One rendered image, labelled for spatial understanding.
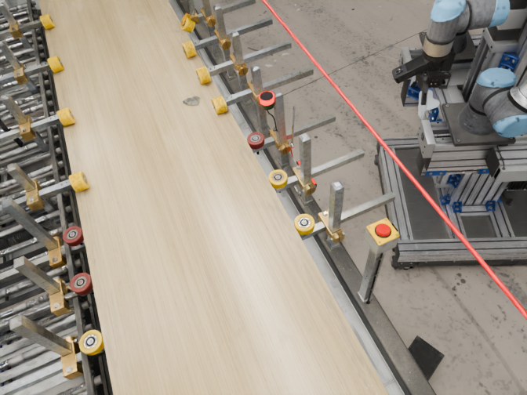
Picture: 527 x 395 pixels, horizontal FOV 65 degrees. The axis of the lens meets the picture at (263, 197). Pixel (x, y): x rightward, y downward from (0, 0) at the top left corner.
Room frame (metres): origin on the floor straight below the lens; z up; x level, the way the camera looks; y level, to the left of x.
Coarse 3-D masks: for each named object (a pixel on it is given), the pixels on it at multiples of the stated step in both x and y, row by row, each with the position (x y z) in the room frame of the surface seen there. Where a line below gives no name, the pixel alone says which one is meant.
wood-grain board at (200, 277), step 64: (64, 0) 2.85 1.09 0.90; (128, 0) 2.71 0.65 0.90; (64, 64) 2.13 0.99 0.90; (128, 64) 2.02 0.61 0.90; (192, 64) 1.92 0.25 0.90; (64, 128) 1.60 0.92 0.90; (128, 128) 1.52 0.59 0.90; (192, 128) 1.44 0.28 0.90; (128, 192) 1.12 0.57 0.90; (192, 192) 1.06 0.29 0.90; (256, 192) 1.00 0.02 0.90; (128, 256) 0.81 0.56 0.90; (192, 256) 0.76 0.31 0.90; (256, 256) 0.71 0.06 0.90; (128, 320) 0.55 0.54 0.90; (192, 320) 0.51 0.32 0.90; (256, 320) 0.47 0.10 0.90; (320, 320) 0.44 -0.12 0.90; (128, 384) 0.34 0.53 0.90; (192, 384) 0.31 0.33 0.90; (256, 384) 0.27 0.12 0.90; (320, 384) 0.24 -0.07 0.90
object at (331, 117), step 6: (330, 114) 1.41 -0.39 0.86; (318, 120) 1.39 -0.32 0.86; (324, 120) 1.38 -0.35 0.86; (330, 120) 1.39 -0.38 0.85; (300, 126) 1.37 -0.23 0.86; (306, 126) 1.36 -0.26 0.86; (312, 126) 1.36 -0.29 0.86; (318, 126) 1.37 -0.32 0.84; (288, 132) 1.34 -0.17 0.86; (294, 132) 1.34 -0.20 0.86; (300, 132) 1.34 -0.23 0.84; (270, 138) 1.33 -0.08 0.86; (288, 138) 1.33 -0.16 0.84; (264, 144) 1.30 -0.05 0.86; (270, 144) 1.30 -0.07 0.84; (258, 150) 1.29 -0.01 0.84
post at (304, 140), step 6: (300, 138) 1.05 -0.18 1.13; (306, 138) 1.04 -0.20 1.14; (300, 144) 1.05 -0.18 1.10; (306, 144) 1.03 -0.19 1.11; (300, 150) 1.05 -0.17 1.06; (306, 150) 1.03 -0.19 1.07; (300, 156) 1.05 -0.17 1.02; (306, 156) 1.03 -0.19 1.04; (300, 162) 1.06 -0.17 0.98; (306, 162) 1.03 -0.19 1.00; (300, 168) 1.06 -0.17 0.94; (306, 168) 1.03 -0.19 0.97; (300, 174) 1.06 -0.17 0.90; (306, 174) 1.03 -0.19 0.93; (306, 180) 1.03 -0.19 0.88; (306, 198) 1.03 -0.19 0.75
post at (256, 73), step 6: (252, 66) 1.54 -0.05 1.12; (258, 66) 1.54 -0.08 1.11; (252, 72) 1.53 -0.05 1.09; (258, 72) 1.52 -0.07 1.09; (252, 78) 1.54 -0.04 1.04; (258, 78) 1.52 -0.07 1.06; (258, 84) 1.52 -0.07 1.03; (258, 90) 1.52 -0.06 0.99; (258, 108) 1.52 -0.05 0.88; (258, 114) 1.53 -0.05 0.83; (264, 114) 1.52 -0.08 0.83; (258, 120) 1.55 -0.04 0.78; (264, 120) 1.52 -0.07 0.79; (264, 126) 1.52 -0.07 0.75
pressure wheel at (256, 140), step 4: (252, 132) 1.34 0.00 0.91; (256, 132) 1.33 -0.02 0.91; (248, 136) 1.32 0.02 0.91; (252, 136) 1.32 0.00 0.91; (256, 136) 1.31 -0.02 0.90; (260, 136) 1.30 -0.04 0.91; (248, 140) 1.29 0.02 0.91; (252, 140) 1.29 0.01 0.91; (256, 140) 1.29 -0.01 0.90; (260, 140) 1.28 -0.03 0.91; (252, 144) 1.27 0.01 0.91; (256, 144) 1.26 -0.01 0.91; (260, 144) 1.27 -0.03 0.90; (252, 148) 1.27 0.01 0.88; (256, 148) 1.26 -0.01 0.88; (256, 152) 1.30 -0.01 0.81
